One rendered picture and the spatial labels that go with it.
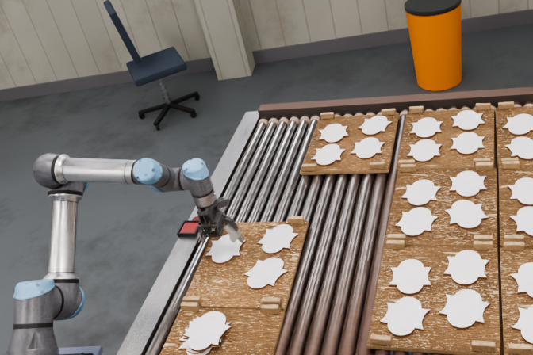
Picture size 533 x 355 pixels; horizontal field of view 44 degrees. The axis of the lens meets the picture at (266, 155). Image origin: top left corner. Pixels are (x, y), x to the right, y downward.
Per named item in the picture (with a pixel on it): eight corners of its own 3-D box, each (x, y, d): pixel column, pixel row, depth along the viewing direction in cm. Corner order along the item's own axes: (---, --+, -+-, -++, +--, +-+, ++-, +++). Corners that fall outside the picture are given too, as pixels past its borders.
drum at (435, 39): (412, 71, 506) (403, -6, 473) (464, 65, 496) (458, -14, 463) (413, 96, 475) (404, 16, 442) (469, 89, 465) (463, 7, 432)
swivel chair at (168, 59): (205, 91, 557) (172, -17, 506) (200, 123, 512) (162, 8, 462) (143, 104, 563) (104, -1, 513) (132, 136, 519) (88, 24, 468)
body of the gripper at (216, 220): (201, 238, 220) (190, 211, 214) (208, 222, 227) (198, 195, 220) (222, 238, 218) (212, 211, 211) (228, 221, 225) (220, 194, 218)
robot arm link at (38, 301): (4, 325, 199) (5, 279, 202) (32, 323, 211) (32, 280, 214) (38, 323, 195) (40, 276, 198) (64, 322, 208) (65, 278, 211)
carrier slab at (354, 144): (300, 175, 261) (298, 166, 259) (320, 120, 293) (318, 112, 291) (389, 173, 249) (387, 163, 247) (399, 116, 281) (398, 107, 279)
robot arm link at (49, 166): (20, 146, 211) (157, 150, 197) (40, 154, 222) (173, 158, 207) (13, 181, 209) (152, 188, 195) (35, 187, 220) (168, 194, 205)
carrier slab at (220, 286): (182, 309, 213) (180, 305, 212) (218, 226, 246) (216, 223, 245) (285, 311, 202) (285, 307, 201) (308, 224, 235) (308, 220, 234)
